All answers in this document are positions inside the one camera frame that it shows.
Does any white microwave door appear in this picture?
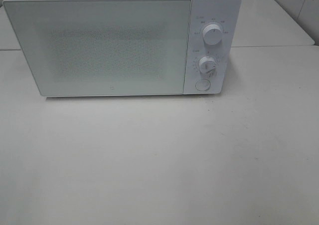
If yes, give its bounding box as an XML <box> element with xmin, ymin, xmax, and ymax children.
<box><xmin>4</xmin><ymin>0</ymin><xmax>191</xmax><ymax>97</ymax></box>

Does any upper white power knob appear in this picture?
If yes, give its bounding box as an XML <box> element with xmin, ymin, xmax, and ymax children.
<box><xmin>202</xmin><ymin>22</ymin><xmax>223</xmax><ymax>45</ymax></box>

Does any round door release button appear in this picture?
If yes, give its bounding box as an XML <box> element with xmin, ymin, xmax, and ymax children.
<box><xmin>195</xmin><ymin>79</ymin><xmax>211</xmax><ymax>91</ymax></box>

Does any white timer knob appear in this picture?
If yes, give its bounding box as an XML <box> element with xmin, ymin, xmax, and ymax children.
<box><xmin>198</xmin><ymin>56</ymin><xmax>217</xmax><ymax>74</ymax></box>

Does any white microwave oven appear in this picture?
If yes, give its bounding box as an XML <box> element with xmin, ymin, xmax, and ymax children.
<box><xmin>2</xmin><ymin>0</ymin><xmax>241</xmax><ymax>96</ymax></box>

